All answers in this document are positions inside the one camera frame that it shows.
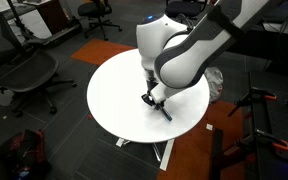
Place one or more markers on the translucent white plastic bag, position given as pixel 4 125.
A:
pixel 214 83

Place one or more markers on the white table base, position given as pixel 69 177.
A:
pixel 166 155

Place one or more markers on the black robot mounting bench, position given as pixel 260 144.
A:
pixel 274 133

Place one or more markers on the white cabinet desk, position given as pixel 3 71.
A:
pixel 30 21

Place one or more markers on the black orange bar clamp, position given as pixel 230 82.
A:
pixel 255 95
pixel 270 140

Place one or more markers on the black electric scooter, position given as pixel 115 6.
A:
pixel 52 35

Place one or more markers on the dark cluttered desk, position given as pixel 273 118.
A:
pixel 270 43

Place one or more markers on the dark brown cabinet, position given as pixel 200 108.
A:
pixel 52 15

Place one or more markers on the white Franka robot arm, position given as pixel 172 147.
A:
pixel 184 50

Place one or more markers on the small white card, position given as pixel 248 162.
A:
pixel 209 126

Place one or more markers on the black swivel office chair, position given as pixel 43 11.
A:
pixel 95 10
pixel 184 7

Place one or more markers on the teal capped marker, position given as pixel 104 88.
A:
pixel 166 114

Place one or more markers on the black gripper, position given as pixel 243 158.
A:
pixel 147 99

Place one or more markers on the black mesh office chair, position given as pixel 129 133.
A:
pixel 27 71

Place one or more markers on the red black backpack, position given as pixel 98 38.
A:
pixel 25 153

